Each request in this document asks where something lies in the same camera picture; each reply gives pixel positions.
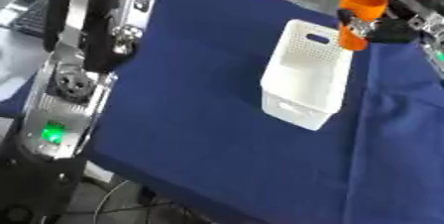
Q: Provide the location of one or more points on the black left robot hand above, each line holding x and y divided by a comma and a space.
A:
107, 20

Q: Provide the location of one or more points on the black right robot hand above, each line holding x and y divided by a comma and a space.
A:
394, 31

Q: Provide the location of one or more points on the orange plastic cup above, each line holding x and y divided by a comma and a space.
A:
364, 3

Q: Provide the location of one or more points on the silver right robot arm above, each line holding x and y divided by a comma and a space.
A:
432, 41

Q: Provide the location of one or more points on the black laptop keyboard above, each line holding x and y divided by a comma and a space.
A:
30, 13

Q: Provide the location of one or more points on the white perforated plastic basket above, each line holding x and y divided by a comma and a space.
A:
306, 79

